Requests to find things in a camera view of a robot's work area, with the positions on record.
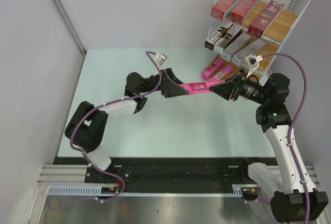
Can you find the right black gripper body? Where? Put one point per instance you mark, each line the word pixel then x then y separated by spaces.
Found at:
pixel 235 94

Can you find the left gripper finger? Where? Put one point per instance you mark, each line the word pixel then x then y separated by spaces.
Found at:
pixel 177 77
pixel 170 91

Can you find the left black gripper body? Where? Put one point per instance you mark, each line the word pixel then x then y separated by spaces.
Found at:
pixel 163 77

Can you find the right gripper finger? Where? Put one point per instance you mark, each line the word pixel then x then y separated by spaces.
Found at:
pixel 233 80
pixel 224 90

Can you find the pink toothpaste box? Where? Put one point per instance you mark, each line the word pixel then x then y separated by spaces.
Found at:
pixel 222 73
pixel 212 67
pixel 197 88

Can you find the silver O toothpaste box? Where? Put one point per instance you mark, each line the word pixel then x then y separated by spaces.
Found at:
pixel 231 34

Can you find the silver WR toothpaste box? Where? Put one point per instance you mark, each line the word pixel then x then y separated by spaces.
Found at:
pixel 216 34

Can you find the plain silver toothpaste box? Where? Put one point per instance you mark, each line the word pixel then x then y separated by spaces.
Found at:
pixel 235 46

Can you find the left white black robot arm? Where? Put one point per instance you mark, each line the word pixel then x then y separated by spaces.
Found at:
pixel 87 125

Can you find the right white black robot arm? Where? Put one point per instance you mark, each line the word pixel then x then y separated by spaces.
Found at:
pixel 293 196

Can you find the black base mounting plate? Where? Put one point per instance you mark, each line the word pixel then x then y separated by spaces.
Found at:
pixel 184 175

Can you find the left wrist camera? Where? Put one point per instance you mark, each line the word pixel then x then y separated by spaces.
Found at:
pixel 159 59

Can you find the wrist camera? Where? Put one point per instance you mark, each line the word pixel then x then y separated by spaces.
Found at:
pixel 159 59
pixel 253 62

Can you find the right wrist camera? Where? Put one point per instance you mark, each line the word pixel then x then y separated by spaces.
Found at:
pixel 253 62

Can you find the white wire wooden shelf rack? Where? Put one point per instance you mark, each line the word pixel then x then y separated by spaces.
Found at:
pixel 274 37

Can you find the aluminium rail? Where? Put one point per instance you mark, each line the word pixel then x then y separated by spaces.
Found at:
pixel 62 175

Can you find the slotted cable duct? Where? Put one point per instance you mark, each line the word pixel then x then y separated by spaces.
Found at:
pixel 82 191

